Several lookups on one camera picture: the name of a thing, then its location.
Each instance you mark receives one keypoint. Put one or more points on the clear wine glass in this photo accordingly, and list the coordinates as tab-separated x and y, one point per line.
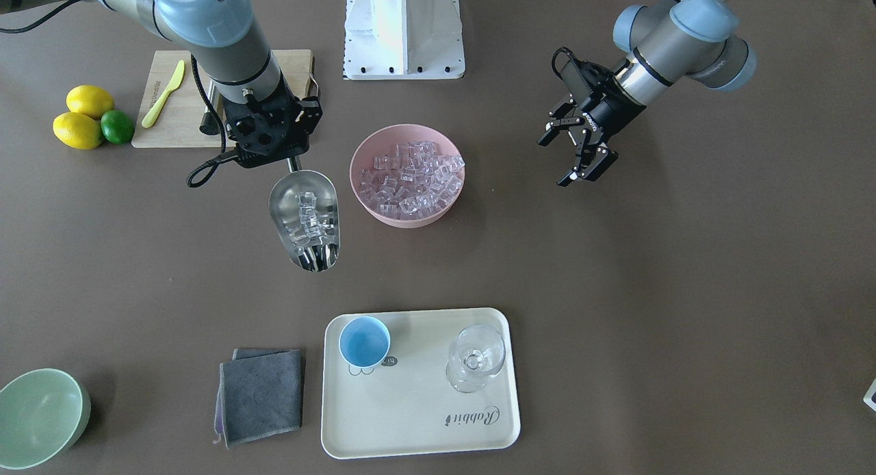
475	357

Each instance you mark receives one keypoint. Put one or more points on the whole lemon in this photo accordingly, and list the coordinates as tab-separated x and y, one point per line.
90	100
77	130

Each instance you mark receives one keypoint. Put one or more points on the cream serving tray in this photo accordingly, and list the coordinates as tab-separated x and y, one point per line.
406	406

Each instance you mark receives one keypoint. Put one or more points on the stainless steel ice scoop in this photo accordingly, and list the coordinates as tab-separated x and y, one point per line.
283	207

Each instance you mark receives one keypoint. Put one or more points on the steel muddler black tip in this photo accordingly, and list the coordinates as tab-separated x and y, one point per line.
209	125

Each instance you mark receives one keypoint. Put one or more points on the bamboo cutting board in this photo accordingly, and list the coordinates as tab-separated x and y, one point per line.
178	125

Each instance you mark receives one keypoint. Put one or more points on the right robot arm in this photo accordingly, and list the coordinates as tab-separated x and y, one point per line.
223	36

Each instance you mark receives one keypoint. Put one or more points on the light blue cup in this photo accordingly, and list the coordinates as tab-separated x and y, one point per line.
364	342

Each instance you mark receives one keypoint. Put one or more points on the white object at edge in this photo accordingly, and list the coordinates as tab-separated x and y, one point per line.
870	396

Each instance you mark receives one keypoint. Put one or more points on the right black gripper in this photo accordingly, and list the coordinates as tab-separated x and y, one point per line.
309	116

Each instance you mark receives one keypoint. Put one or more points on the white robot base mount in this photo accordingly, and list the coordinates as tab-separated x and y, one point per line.
403	40

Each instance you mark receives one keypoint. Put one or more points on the light green bowl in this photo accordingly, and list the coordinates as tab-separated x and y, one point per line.
43	413

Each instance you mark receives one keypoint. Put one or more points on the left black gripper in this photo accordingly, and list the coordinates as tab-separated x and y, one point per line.
611	113

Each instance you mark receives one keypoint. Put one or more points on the pile of clear ice cubes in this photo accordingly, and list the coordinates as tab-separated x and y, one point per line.
409	181

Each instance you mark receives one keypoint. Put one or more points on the pink bowl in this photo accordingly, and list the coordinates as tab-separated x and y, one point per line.
385	137

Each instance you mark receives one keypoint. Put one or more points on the grey folded cloth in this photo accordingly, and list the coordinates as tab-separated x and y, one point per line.
260	394

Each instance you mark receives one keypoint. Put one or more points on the lower whole lemon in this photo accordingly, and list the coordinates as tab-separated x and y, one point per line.
77	130

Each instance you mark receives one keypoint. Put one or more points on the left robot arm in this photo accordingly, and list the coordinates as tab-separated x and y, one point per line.
662	43

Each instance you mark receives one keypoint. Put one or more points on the upper whole lemon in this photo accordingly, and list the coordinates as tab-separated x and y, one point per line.
90	100

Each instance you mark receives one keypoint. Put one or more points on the green lime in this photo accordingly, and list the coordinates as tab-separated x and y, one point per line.
117	127

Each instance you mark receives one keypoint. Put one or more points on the ice cube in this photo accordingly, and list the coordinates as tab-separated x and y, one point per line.
321	220
307	204
302	238

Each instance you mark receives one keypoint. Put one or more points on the yellow plastic knife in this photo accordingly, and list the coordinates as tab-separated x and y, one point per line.
173	84

